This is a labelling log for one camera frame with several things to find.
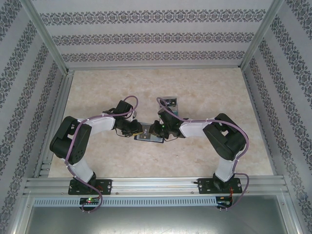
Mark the dark blue card holder wallet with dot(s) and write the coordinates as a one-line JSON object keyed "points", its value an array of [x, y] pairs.
{"points": [[156, 140]]}

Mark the black VIP card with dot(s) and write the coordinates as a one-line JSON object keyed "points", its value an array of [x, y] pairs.
{"points": [[145, 136]]}

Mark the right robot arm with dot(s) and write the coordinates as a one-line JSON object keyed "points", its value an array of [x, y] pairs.
{"points": [[195, 128]]}

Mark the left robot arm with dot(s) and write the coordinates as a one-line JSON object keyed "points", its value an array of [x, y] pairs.
{"points": [[100, 126]]}

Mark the clear acrylic card stand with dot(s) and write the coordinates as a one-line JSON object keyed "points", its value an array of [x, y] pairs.
{"points": [[177, 109]]}

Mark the dark card with white logo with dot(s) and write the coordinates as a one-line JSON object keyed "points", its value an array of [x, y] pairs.
{"points": [[170, 102]]}

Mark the left circuit board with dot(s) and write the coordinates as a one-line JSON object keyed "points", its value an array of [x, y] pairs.
{"points": [[89, 201]]}

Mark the circuit board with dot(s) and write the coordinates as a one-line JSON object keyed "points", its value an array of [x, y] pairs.
{"points": [[224, 203], [89, 201]]}

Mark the grey metal sheet panel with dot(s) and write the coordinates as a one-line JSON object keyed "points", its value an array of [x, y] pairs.
{"points": [[156, 221]]}

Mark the right circuit board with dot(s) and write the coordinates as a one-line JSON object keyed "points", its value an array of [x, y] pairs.
{"points": [[224, 203]]}

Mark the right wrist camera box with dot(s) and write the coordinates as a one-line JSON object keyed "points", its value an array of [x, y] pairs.
{"points": [[160, 119]]}

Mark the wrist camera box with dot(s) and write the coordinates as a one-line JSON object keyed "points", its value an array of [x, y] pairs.
{"points": [[133, 116], [160, 119]]}

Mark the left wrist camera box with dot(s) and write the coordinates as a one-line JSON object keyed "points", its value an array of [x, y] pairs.
{"points": [[133, 116]]}

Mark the aluminium mounting rail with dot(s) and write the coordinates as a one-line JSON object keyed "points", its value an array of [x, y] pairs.
{"points": [[153, 186]]}

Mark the aluminium back frame rail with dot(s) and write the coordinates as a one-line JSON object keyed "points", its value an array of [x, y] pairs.
{"points": [[156, 68]]}

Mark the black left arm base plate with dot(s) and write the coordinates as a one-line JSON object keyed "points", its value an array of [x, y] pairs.
{"points": [[107, 185]]}

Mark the aluminium side frame rail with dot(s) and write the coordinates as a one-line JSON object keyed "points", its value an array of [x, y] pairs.
{"points": [[56, 117]]}

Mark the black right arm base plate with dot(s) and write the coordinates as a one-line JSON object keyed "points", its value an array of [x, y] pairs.
{"points": [[204, 186]]}

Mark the aluminium frame post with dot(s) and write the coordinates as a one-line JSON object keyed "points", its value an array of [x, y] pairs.
{"points": [[48, 36], [258, 36]]}

